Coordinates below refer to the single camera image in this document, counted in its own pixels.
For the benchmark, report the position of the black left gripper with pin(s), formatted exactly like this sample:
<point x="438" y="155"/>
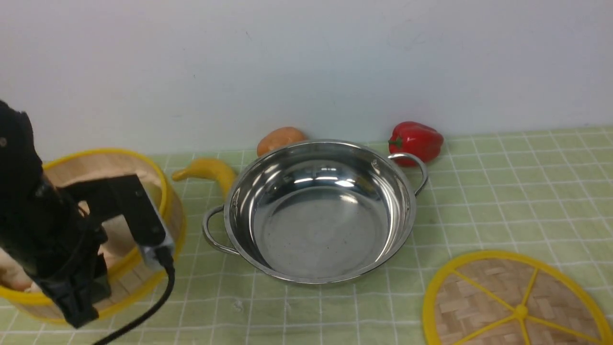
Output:
<point x="43" y="229"/>

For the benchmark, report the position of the bamboo steamer basket yellow rim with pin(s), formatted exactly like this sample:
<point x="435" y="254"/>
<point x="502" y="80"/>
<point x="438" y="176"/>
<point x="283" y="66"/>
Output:
<point x="130" y="278"/>

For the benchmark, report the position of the woven bamboo steamer lid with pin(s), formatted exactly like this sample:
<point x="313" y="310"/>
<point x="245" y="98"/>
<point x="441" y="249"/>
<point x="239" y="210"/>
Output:
<point x="502" y="298"/>

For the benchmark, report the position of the stainless steel pot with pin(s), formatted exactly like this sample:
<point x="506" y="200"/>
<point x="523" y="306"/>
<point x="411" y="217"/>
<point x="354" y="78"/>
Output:
<point x="319" y="211"/>

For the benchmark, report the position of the beige dumpling front left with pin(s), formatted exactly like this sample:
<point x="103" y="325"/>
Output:
<point x="12" y="275"/>

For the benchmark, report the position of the yellow toy banana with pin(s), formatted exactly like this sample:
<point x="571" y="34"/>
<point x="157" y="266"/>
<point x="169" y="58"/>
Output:
<point x="209" y="169"/>

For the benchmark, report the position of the orange toy fruit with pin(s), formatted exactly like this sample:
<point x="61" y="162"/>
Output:
<point x="283" y="136"/>

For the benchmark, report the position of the red toy bell pepper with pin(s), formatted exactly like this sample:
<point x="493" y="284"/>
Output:
<point x="417" y="139"/>

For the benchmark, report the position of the green checkered tablecloth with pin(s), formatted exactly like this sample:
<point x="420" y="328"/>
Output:
<point x="546" y="194"/>

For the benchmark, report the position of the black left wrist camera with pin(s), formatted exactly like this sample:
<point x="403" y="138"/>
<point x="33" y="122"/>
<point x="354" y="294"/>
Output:
<point x="122" y="216"/>

